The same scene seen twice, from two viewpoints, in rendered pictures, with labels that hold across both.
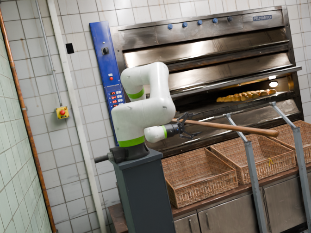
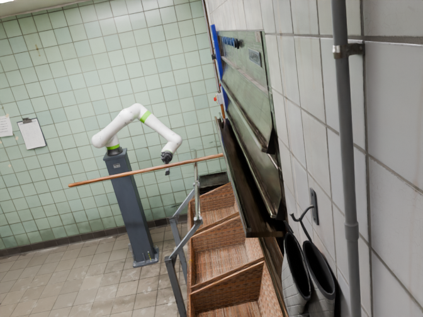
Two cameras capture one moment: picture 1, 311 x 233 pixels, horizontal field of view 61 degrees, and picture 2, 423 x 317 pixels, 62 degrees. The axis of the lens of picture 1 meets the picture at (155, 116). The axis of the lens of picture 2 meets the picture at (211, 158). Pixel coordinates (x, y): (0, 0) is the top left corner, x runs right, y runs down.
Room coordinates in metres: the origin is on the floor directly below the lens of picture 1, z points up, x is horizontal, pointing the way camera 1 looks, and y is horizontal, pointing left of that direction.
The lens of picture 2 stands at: (3.01, -2.68, 2.14)
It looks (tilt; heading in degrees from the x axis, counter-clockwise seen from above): 20 degrees down; 107
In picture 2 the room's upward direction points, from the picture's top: 11 degrees counter-clockwise
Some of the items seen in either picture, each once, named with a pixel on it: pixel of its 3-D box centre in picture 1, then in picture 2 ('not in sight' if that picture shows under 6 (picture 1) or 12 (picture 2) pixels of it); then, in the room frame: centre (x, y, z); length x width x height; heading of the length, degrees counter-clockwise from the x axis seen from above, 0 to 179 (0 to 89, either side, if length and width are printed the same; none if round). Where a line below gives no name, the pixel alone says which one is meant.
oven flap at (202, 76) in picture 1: (217, 72); (245, 129); (2.64, -0.69, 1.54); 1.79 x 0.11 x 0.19; 106
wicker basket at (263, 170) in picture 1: (250, 156); (225, 255); (2.39, -0.79, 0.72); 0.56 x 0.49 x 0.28; 106
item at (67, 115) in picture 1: (62, 112); (219, 98); (2.18, 0.74, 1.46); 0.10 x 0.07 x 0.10; 106
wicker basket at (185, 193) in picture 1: (192, 174); (217, 211); (2.22, -0.21, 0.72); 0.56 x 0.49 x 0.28; 108
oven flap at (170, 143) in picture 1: (226, 123); (257, 205); (2.64, -0.69, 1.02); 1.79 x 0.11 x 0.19; 106
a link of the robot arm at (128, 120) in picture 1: (130, 123); (109, 138); (1.23, 0.12, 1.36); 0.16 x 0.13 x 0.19; 84
